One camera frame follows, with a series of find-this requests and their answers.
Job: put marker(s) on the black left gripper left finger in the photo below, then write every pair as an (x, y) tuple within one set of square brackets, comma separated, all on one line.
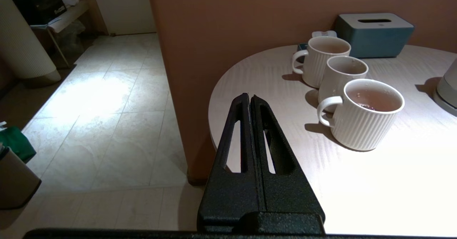
[(232, 196)]

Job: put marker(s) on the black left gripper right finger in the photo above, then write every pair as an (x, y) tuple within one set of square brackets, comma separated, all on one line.
[(289, 196)]

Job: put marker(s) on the white electric kettle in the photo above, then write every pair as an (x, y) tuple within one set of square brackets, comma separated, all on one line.
[(448, 89)]

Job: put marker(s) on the large white ribbed mug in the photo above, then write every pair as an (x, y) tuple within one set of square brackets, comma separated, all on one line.
[(360, 132)]

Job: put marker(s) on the small white mug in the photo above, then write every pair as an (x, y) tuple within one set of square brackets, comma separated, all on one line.
[(335, 82)]

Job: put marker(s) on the medium white ribbed mug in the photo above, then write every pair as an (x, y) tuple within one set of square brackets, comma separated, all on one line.
[(316, 67)]

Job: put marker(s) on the small grey-blue holder box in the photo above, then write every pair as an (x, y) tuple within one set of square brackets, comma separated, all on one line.
[(324, 33)]

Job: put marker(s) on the grey-blue tissue box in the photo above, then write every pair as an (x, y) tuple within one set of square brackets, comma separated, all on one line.
[(375, 39)]

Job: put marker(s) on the round white kettle base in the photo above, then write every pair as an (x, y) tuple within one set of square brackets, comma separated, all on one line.
[(444, 105)]

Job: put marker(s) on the beige door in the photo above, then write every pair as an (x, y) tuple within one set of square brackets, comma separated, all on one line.
[(125, 7)]

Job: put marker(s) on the brown trash bin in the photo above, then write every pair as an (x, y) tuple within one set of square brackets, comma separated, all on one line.
[(14, 183)]

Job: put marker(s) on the clear plastic bag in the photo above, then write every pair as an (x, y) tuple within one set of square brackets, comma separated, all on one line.
[(76, 37)]

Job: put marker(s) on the green bag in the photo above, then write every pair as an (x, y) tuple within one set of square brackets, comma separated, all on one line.
[(16, 141)]

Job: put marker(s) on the white folded towel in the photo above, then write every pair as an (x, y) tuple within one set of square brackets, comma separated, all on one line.
[(70, 0)]

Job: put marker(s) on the black box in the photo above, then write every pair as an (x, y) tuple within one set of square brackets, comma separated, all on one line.
[(39, 3)]

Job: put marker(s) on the white ribbed pedestal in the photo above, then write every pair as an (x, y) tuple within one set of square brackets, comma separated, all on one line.
[(21, 42)]

